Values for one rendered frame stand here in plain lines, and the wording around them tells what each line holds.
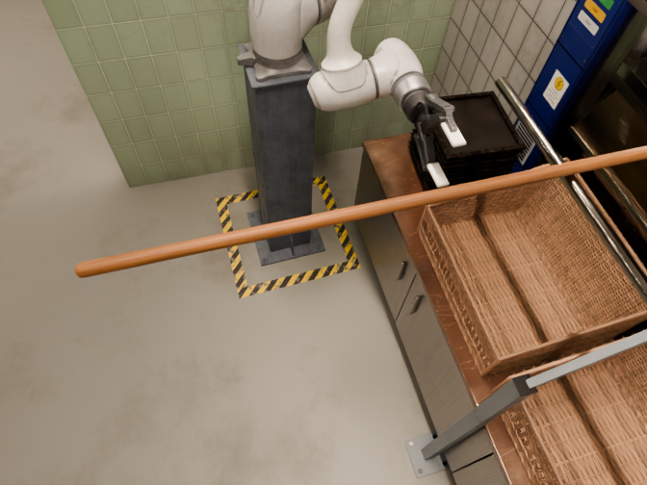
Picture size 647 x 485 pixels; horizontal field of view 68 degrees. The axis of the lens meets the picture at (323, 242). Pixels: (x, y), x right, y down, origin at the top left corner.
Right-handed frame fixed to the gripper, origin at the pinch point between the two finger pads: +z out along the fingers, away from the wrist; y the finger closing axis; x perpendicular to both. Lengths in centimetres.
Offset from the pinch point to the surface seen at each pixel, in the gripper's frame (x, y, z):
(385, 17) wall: -31, 41, -114
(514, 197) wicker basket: -48, 51, -18
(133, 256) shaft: 69, -1, 9
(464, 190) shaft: 0.7, -1.3, 8.8
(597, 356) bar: -17, 13, 46
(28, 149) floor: 148, 119, -153
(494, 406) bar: -3, 39, 47
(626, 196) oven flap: -59, 24, 5
